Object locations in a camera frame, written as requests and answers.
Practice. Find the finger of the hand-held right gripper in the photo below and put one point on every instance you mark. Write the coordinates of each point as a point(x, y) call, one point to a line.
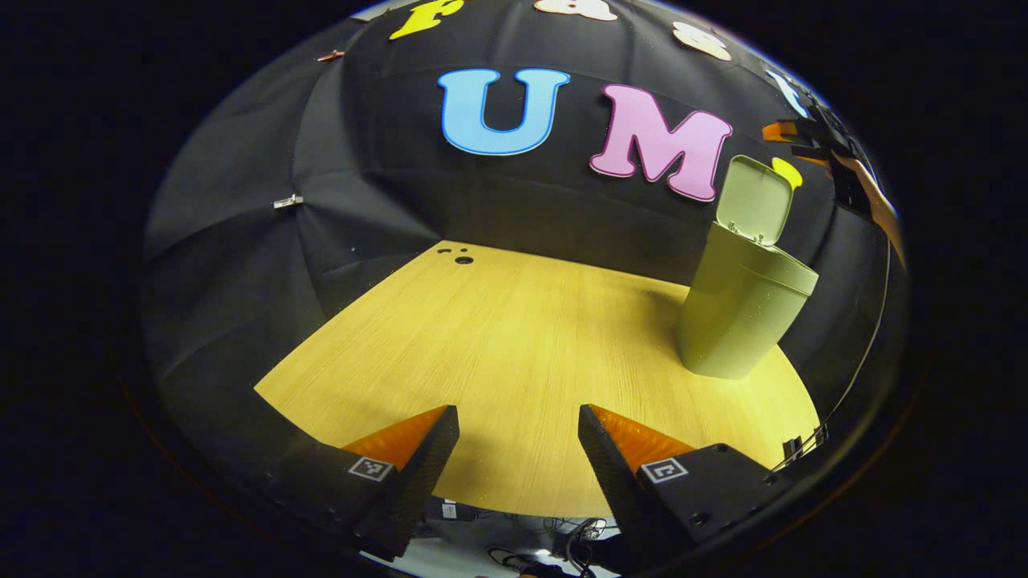
point(791, 135)

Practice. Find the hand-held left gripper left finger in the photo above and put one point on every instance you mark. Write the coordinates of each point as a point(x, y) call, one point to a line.
point(418, 482)

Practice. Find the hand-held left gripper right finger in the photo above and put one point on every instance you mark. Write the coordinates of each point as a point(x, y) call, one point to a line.
point(614, 490)

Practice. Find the pale green garbage bin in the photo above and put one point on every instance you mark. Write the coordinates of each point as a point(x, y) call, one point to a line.
point(735, 313)

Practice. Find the black backdrop cloth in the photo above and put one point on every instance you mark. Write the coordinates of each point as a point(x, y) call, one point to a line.
point(401, 201)

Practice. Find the white backdrop clip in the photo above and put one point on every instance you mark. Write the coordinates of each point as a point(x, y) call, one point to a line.
point(288, 201)

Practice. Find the copper backdrop clip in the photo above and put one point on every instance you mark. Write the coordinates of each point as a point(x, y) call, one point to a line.
point(330, 55)

